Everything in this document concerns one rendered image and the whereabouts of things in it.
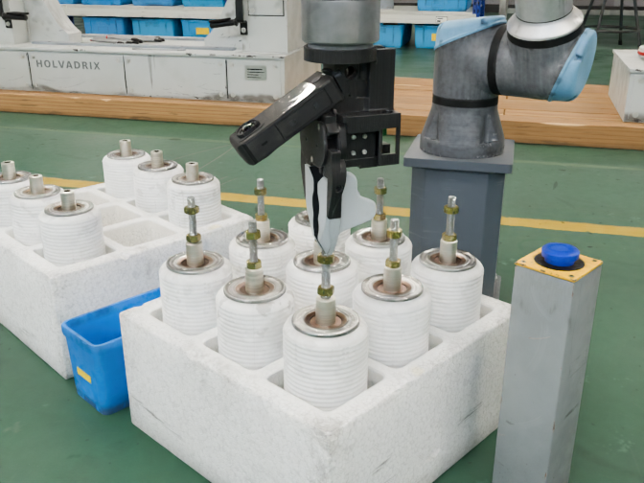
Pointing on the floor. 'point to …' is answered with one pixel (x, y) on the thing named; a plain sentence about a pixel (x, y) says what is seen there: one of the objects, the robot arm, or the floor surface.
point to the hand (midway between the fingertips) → (320, 241)
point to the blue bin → (102, 354)
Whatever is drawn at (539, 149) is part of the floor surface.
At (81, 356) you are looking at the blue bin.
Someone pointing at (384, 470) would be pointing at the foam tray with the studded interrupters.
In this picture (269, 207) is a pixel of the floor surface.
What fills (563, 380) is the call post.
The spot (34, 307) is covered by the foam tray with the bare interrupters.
